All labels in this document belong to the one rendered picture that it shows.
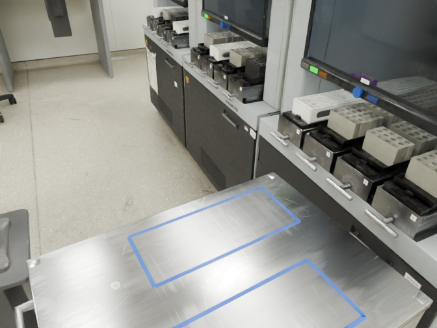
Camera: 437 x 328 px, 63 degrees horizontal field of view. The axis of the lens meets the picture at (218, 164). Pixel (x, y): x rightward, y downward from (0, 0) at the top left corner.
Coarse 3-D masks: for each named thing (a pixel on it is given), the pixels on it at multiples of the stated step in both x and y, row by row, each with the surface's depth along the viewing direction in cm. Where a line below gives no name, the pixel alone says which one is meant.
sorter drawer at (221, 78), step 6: (216, 66) 166; (222, 66) 163; (216, 72) 166; (222, 72) 160; (228, 72) 158; (234, 72) 159; (216, 78) 168; (222, 78) 161; (210, 84) 165; (216, 84) 164; (222, 84) 163
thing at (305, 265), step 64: (256, 192) 86; (64, 256) 69; (128, 256) 69; (192, 256) 69; (256, 256) 69; (320, 256) 70; (64, 320) 58; (128, 320) 58; (192, 320) 58; (256, 320) 58; (320, 320) 58; (384, 320) 58
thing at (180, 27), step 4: (188, 20) 220; (176, 24) 211; (180, 24) 211; (184, 24) 211; (188, 24) 211; (176, 28) 212; (180, 28) 211; (184, 28) 221; (188, 28) 223; (176, 32) 214; (180, 32) 212; (184, 32) 213; (188, 32) 214
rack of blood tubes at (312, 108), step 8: (304, 96) 124; (312, 96) 125; (320, 96) 124; (328, 96) 126; (336, 96) 125; (344, 96) 124; (352, 96) 125; (296, 104) 121; (304, 104) 118; (312, 104) 119; (320, 104) 119; (328, 104) 119; (336, 104) 119; (344, 104) 120; (352, 104) 122; (296, 112) 122; (304, 112) 118; (312, 112) 116; (320, 112) 127; (328, 112) 127; (312, 120) 118
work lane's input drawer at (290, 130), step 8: (288, 112) 124; (280, 120) 126; (288, 120) 121; (296, 120) 119; (280, 128) 127; (288, 128) 122; (296, 128) 118; (304, 128) 117; (312, 128) 117; (272, 136) 125; (288, 136) 123; (296, 136) 119; (304, 136) 117; (288, 144) 119; (296, 144) 120
